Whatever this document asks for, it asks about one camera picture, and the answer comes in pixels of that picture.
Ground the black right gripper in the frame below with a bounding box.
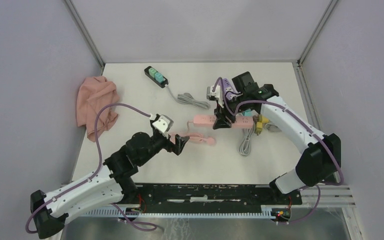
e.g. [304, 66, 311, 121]
[213, 94, 248, 130]

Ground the teal usb charger plug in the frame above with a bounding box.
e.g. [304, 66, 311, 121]
[242, 109, 253, 117]

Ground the purple power strip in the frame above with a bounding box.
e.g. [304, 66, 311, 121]
[222, 78, 241, 101]

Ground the grey cable of black strip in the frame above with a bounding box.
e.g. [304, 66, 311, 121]
[265, 121, 283, 133]

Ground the teal charger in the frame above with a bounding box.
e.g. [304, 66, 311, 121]
[148, 67, 158, 78]

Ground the pink power strip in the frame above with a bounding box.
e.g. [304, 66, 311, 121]
[192, 114, 254, 129]

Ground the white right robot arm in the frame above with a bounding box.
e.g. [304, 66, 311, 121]
[206, 71, 344, 204]

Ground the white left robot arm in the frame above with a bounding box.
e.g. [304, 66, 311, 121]
[30, 131, 190, 239]

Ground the pink cloth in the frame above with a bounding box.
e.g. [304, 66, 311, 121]
[76, 76, 120, 142]

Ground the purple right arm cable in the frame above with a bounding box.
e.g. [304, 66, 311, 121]
[211, 77, 345, 226]

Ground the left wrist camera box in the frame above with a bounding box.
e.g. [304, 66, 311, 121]
[150, 114, 174, 138]

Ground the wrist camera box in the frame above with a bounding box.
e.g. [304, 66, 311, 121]
[206, 85, 224, 108]
[150, 114, 174, 138]

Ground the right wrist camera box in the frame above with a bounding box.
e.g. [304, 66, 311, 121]
[206, 85, 224, 108]

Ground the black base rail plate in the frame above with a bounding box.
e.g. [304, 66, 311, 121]
[120, 183, 303, 214]

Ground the white slotted cable duct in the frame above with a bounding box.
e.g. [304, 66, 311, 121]
[81, 206, 278, 220]

